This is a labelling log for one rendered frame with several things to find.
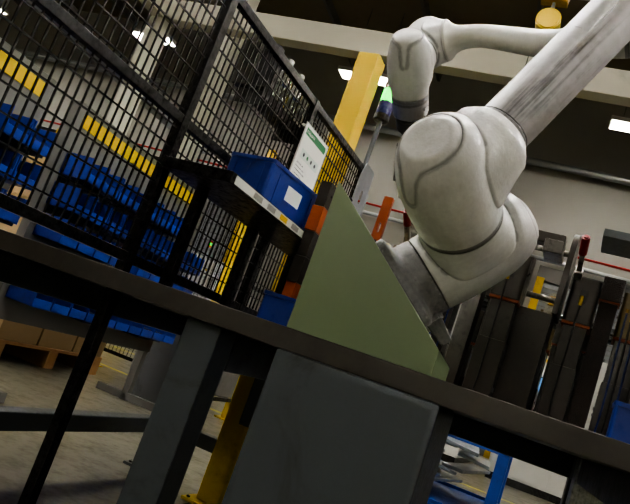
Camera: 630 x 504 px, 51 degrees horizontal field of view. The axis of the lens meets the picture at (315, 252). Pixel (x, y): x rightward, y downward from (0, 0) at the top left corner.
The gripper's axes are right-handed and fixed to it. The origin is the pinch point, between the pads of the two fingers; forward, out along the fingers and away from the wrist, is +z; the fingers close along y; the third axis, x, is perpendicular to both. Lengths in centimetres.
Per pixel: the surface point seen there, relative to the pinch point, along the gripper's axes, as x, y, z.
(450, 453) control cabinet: 110, 363, 719
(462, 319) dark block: -21.4, -20.8, 25.4
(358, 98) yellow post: 62, 91, 30
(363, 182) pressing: 28.4, 25.2, 22.9
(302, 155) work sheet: 56, 33, 22
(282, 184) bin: 37.8, -7.6, 4.0
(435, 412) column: -35, -77, -13
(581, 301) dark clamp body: -48, -11, 18
